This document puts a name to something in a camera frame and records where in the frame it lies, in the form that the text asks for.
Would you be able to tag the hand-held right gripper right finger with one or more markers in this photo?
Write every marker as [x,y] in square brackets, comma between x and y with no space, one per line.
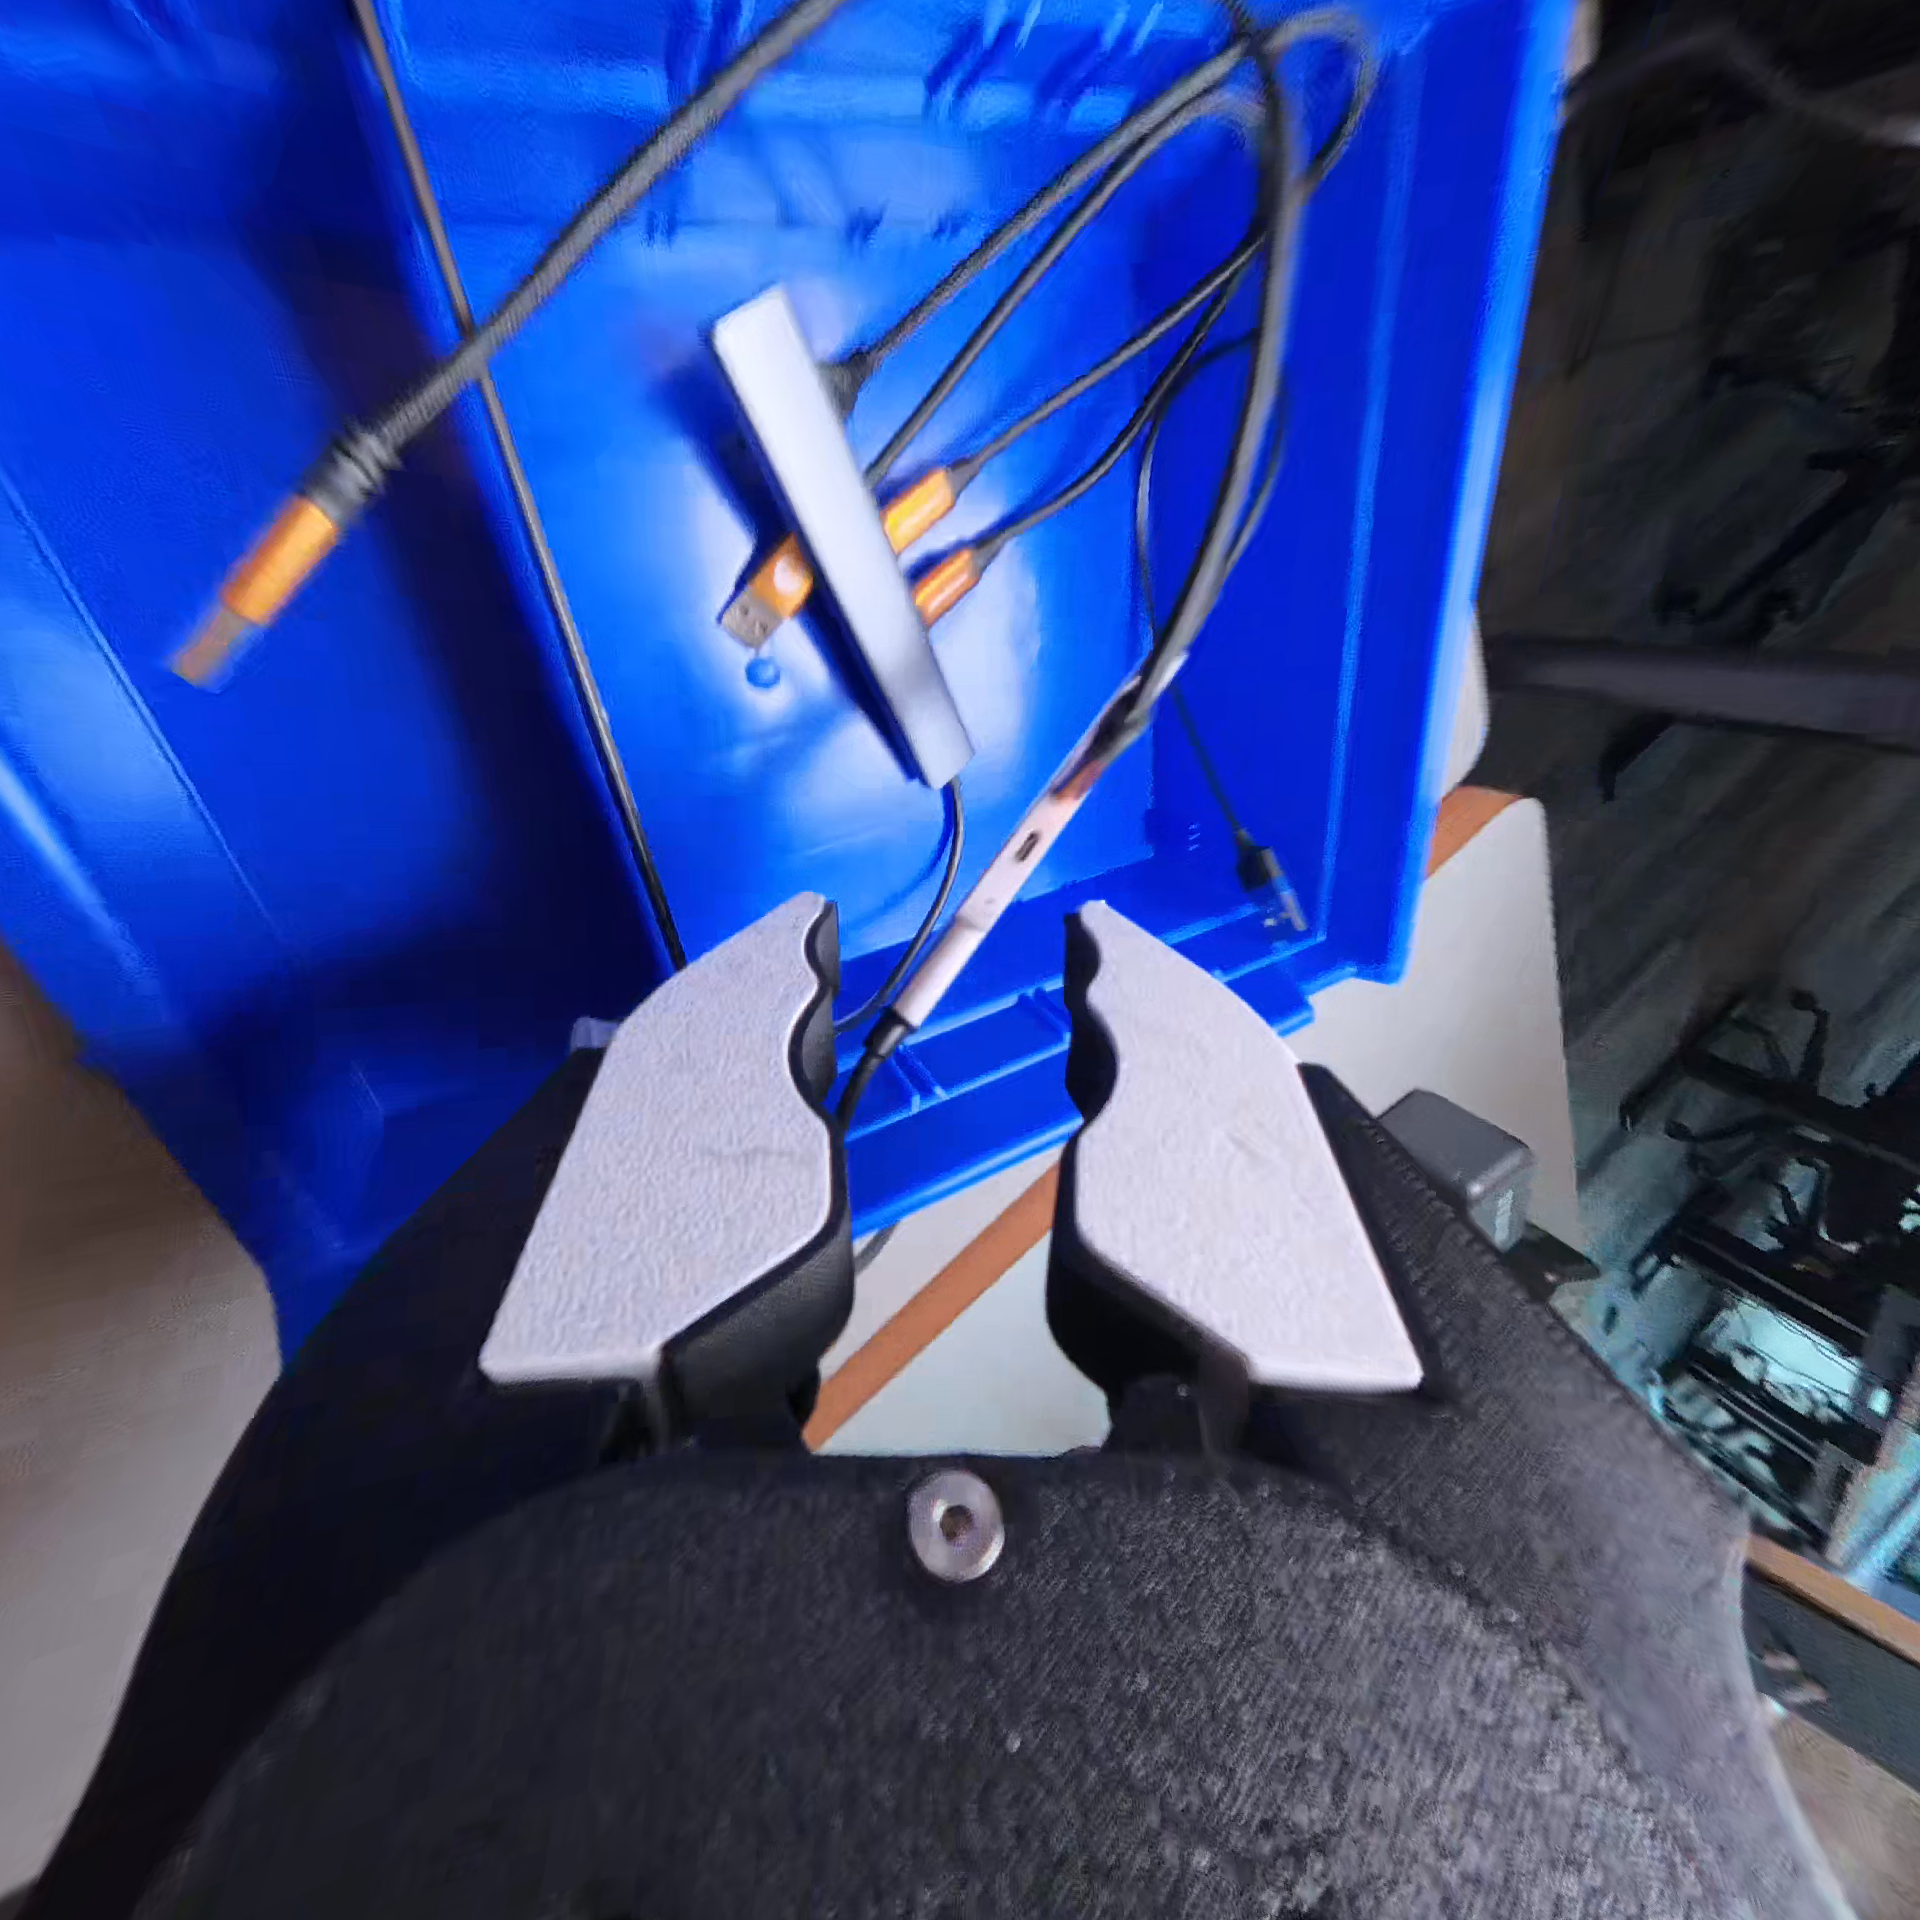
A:
[1230,1201]

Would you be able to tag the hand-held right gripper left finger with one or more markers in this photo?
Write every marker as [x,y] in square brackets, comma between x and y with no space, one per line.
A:
[675,1184]

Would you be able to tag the slim silver usb hub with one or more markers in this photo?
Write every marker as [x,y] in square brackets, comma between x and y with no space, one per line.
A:
[1035,840]

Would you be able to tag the blue plastic bin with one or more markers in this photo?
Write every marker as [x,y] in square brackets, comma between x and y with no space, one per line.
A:
[224,374]

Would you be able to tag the flat grey usb hub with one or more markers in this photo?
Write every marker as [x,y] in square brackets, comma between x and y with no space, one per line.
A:
[833,510]

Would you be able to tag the dark grey box device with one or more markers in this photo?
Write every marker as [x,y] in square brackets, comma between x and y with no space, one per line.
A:
[1463,1162]

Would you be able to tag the black blue-bin divider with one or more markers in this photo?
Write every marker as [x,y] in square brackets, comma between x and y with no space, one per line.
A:
[518,465]

